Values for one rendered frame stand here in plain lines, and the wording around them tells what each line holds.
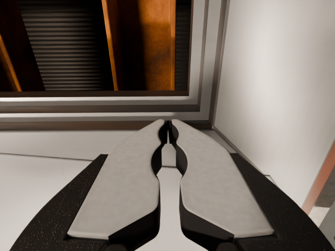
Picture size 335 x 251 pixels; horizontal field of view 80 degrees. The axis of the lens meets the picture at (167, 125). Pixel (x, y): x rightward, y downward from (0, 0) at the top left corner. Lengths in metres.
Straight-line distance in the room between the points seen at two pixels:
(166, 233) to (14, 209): 0.14
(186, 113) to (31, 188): 0.14
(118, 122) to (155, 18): 0.18
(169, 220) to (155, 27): 0.23
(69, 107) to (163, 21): 0.18
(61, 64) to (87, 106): 0.32
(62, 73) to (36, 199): 0.33
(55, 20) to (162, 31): 0.24
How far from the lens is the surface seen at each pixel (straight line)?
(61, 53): 0.48
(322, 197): 0.57
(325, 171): 0.26
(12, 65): 0.32
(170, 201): 0.19
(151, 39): 0.30
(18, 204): 0.23
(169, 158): 0.16
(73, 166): 0.17
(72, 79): 0.49
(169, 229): 0.22
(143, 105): 0.16
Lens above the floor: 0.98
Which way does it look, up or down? 60 degrees down
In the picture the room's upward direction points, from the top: 179 degrees clockwise
